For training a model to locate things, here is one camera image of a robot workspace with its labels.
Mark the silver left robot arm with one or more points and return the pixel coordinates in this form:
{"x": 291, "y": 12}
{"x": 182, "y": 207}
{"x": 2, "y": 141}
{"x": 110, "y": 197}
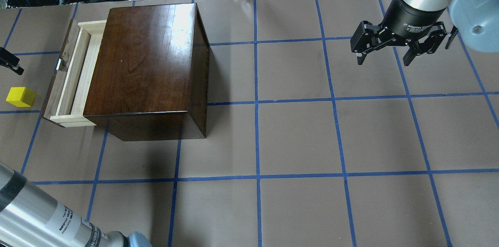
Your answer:
{"x": 32, "y": 218}

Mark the dark wooden drawer box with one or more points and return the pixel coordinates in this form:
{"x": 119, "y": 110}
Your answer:
{"x": 141, "y": 74}

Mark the yellow block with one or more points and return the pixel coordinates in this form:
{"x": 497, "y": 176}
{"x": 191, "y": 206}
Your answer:
{"x": 21, "y": 97}

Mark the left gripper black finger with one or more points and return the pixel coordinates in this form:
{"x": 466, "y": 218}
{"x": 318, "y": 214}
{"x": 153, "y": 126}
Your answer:
{"x": 10, "y": 61}

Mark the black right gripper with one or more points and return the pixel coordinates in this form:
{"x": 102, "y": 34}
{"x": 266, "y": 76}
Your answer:
{"x": 410, "y": 20}

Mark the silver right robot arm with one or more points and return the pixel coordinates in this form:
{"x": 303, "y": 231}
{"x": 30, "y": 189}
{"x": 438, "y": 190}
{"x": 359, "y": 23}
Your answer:
{"x": 477, "y": 22}

